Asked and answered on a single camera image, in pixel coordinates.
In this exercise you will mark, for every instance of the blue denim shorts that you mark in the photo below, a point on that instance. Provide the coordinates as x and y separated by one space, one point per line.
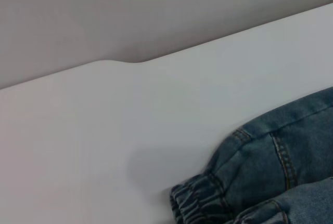
265 172

